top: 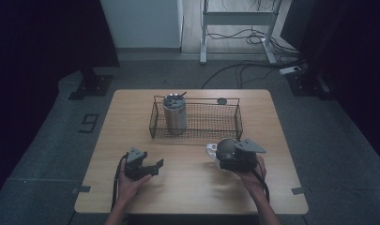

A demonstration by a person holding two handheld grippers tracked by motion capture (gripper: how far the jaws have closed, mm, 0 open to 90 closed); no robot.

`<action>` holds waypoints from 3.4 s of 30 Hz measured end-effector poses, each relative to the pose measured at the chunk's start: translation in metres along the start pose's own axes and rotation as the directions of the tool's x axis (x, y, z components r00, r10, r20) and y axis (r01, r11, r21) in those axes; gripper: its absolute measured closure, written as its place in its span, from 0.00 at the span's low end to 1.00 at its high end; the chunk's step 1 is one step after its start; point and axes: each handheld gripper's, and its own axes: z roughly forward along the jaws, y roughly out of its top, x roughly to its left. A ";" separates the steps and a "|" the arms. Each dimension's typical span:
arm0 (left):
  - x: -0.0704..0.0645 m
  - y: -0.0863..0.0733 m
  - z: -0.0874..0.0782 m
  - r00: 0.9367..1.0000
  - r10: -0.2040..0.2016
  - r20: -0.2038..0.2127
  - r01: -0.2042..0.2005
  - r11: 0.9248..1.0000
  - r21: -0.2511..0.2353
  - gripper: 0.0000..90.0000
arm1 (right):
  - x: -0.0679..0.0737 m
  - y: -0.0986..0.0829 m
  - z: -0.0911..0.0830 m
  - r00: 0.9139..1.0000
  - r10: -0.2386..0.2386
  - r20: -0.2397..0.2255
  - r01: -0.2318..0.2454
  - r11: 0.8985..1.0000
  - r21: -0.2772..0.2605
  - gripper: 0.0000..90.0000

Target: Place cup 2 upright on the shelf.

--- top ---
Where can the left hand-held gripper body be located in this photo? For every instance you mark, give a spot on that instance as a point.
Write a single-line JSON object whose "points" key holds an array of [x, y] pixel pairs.
{"points": [[135, 167]]}

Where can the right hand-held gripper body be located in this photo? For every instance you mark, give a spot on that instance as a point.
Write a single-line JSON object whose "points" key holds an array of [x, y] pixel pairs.
{"points": [[246, 159]]}

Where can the white mug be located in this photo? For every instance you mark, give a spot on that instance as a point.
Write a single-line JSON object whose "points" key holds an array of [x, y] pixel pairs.
{"points": [[212, 151]]}

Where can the steel tumbler with straw lid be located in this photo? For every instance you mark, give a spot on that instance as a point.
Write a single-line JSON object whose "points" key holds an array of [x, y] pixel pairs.
{"points": [[175, 118]]}

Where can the person's left hand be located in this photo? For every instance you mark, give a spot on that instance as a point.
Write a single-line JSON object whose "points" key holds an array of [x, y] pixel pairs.
{"points": [[128, 187]]}

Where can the person's right hand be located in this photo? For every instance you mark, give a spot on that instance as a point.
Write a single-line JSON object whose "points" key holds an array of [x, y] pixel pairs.
{"points": [[255, 179]]}

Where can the grey tape piece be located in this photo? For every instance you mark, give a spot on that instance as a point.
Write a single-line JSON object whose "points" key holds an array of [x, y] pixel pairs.
{"points": [[297, 191], [83, 189]]}

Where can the dark round basket tag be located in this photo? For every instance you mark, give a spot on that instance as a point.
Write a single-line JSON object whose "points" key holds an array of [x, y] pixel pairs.
{"points": [[222, 101]]}

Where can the black stand base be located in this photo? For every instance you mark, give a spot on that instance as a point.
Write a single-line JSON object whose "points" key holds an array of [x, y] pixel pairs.
{"points": [[306, 86], [92, 86]]}

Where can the white power strip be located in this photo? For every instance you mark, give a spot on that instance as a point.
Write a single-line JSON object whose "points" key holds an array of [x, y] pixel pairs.
{"points": [[289, 70]]}

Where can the white cabinet panel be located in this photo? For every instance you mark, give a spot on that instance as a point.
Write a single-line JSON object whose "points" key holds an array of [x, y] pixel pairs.
{"points": [[144, 23]]}

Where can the dark curtain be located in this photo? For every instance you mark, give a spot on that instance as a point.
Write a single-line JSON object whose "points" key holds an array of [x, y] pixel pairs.
{"points": [[37, 47], [350, 47]]}

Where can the white metal desk frame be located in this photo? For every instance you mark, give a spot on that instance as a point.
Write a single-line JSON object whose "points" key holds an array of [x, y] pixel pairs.
{"points": [[237, 18]]}

